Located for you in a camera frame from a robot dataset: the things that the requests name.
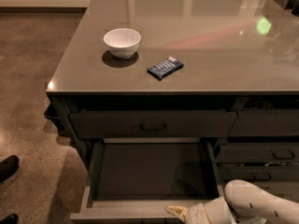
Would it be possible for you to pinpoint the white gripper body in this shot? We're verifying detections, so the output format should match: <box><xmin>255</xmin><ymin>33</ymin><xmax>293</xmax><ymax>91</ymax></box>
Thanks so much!
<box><xmin>185</xmin><ymin>197</ymin><xmax>235</xmax><ymax>224</ymax></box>

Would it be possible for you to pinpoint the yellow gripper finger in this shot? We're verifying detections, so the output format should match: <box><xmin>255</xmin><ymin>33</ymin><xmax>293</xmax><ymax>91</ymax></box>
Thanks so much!
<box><xmin>165</xmin><ymin>205</ymin><xmax>188</xmax><ymax>222</ymax></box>

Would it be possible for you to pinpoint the grey drawer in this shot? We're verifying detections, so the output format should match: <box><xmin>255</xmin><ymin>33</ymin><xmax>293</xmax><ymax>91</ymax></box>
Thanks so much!
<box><xmin>229</xmin><ymin>109</ymin><xmax>299</xmax><ymax>137</ymax></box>
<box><xmin>69</xmin><ymin>110</ymin><xmax>237</xmax><ymax>139</ymax></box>
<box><xmin>218</xmin><ymin>166</ymin><xmax>299</xmax><ymax>181</ymax></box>
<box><xmin>216</xmin><ymin>143</ymin><xmax>299</xmax><ymax>163</ymax></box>
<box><xmin>70</xmin><ymin>141</ymin><xmax>223</xmax><ymax>224</ymax></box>

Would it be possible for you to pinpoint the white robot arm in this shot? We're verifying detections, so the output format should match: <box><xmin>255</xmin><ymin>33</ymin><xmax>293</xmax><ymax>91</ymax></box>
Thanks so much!
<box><xmin>165</xmin><ymin>179</ymin><xmax>299</xmax><ymax>224</ymax></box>

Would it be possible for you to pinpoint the blue snack packet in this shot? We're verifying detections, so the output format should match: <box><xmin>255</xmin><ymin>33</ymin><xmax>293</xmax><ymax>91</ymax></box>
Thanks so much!
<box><xmin>147</xmin><ymin>57</ymin><xmax>184</xmax><ymax>80</ymax></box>

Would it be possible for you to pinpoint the black shoe lower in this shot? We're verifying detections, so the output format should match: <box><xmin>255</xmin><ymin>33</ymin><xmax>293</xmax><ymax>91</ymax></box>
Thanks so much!
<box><xmin>0</xmin><ymin>214</ymin><xmax>19</xmax><ymax>224</ymax></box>

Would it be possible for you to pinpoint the white ceramic bowl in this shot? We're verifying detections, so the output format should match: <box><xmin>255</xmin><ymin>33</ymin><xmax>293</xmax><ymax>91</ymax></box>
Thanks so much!
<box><xmin>103</xmin><ymin>28</ymin><xmax>141</xmax><ymax>59</ymax></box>

